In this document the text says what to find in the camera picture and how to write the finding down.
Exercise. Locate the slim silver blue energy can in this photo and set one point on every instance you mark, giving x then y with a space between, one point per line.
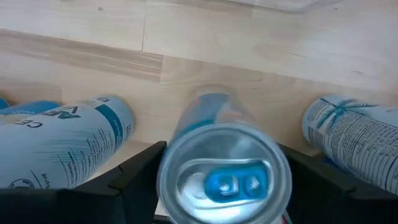
224 174

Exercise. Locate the blue white Spindrift can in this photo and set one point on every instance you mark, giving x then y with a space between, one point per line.
31 107

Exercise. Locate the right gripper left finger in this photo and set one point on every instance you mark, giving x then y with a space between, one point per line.
77 205

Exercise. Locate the white Celsius can black top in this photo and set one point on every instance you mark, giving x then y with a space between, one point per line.
357 140
62 146

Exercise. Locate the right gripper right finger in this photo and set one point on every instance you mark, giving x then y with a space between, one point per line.
342 205

